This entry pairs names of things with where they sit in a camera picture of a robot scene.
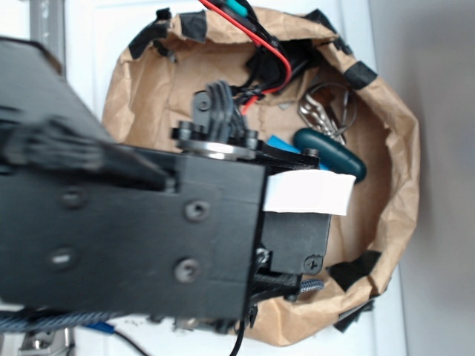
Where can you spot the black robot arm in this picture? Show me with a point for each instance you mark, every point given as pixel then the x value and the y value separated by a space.
pixel 91 228

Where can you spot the crumpled brown paper bag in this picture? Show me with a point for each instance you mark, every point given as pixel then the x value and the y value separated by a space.
pixel 150 92

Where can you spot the metal keys with ring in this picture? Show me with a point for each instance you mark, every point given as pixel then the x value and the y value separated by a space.
pixel 329 108

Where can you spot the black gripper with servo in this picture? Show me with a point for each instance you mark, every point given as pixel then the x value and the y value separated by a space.
pixel 292 243

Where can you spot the blue rectangular block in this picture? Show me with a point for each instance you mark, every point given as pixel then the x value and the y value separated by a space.
pixel 282 144

